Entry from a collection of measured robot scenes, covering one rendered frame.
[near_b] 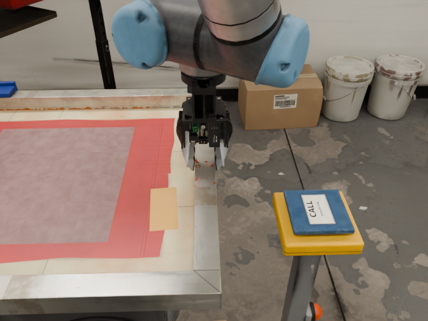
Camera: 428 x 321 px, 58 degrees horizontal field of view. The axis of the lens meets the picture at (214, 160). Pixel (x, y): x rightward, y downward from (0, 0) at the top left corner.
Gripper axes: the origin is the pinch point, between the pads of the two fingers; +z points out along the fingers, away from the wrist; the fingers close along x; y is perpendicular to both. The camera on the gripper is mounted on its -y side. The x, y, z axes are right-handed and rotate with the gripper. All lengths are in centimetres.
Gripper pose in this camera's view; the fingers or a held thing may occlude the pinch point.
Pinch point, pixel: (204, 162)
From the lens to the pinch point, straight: 74.8
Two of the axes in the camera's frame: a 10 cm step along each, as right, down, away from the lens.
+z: 0.0, 7.9, 6.1
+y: 0.3, 6.1, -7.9
